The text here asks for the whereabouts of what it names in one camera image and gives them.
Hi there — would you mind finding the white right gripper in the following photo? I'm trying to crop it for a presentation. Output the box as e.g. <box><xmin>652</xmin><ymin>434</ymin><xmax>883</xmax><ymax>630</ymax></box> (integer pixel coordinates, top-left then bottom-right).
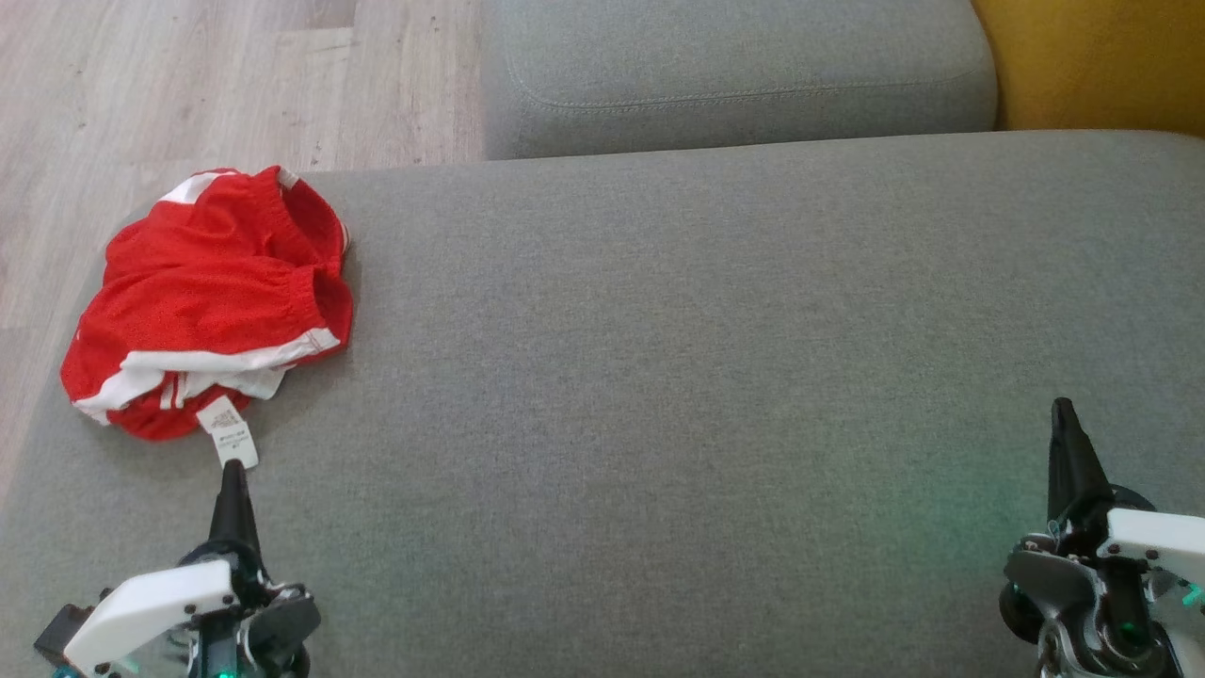
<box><xmin>1000</xmin><ymin>397</ymin><xmax>1205</xmax><ymax>678</ymax></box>

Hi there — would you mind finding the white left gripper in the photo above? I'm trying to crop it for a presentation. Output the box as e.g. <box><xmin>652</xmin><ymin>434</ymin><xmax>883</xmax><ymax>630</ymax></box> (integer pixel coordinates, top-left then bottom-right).
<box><xmin>62</xmin><ymin>460</ymin><xmax>322</xmax><ymax>678</ymax></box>

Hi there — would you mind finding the red sports shorts white trim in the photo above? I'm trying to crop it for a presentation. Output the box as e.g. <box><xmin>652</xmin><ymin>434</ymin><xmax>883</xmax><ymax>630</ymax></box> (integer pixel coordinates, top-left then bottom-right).
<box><xmin>79</xmin><ymin>167</ymin><xmax>355</xmax><ymax>375</ymax></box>

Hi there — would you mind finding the grey sofa seat cushion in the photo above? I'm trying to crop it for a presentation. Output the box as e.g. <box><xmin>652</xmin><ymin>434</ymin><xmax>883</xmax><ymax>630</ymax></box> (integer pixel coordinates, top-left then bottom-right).
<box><xmin>0</xmin><ymin>130</ymin><xmax>1205</xmax><ymax>678</ymax></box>

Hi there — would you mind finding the yellow sofa back cushion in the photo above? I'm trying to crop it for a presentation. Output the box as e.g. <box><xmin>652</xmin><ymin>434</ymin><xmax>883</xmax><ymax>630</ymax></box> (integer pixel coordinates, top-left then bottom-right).
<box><xmin>970</xmin><ymin>0</ymin><xmax>1205</xmax><ymax>138</ymax></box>

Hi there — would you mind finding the grey sofa back cushion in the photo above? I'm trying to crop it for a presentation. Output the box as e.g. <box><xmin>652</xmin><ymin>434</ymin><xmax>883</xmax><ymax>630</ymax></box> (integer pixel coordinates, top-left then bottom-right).
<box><xmin>480</xmin><ymin>0</ymin><xmax>999</xmax><ymax>161</ymax></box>

